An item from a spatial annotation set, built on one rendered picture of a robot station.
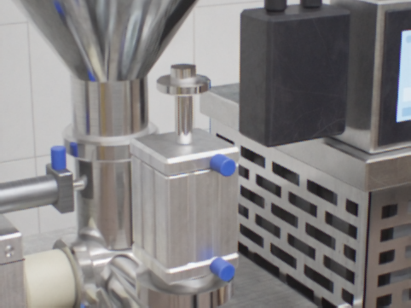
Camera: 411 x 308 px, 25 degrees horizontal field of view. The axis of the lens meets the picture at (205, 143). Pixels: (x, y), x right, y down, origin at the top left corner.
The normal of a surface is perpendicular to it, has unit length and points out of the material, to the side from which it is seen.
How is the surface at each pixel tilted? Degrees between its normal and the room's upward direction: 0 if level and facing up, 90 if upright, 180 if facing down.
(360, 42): 90
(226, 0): 90
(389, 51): 90
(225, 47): 90
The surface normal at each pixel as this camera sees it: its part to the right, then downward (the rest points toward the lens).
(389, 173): 0.49, 0.26
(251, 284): 0.00, -0.95
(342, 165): -0.87, 0.15
